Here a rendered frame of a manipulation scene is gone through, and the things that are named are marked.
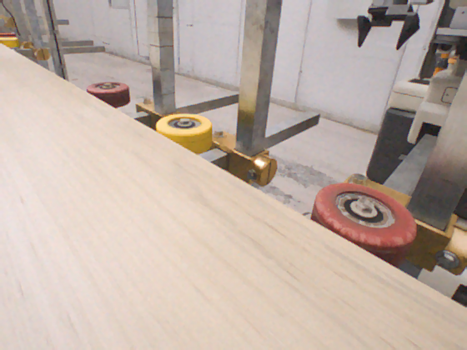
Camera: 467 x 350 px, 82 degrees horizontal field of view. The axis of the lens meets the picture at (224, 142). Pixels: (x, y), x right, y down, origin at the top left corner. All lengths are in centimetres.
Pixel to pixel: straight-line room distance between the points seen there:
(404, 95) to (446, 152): 113
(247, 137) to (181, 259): 27
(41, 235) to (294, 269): 18
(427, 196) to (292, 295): 20
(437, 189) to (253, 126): 23
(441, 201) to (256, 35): 28
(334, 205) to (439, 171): 12
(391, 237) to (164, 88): 48
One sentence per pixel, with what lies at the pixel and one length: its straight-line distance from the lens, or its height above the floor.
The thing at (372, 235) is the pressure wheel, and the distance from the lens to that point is 24.
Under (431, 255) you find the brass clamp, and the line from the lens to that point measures 37.
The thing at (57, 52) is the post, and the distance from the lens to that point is 128.
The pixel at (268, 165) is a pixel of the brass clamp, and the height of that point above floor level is 84.
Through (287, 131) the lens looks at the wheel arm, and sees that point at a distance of 60.
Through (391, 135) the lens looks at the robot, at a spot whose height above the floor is 57.
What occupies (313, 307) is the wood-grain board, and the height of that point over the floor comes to 90.
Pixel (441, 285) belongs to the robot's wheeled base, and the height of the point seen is 18.
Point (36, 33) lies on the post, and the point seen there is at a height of 93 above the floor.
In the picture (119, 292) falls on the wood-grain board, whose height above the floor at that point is 90.
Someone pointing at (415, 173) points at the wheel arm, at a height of 86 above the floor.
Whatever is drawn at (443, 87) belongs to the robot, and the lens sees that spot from 116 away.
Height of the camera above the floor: 105
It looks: 26 degrees down
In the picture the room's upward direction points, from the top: 3 degrees clockwise
